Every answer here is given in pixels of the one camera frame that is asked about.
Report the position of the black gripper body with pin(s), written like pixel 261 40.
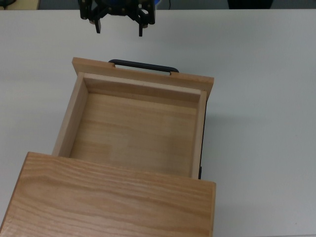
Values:
pixel 119 7

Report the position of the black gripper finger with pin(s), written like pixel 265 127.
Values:
pixel 92 13
pixel 148 14

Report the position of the wooden drawer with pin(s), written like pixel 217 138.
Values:
pixel 138 128

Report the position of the blue white container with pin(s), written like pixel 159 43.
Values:
pixel 157 2

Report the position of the wooden cabinet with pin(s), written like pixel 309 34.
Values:
pixel 111 197

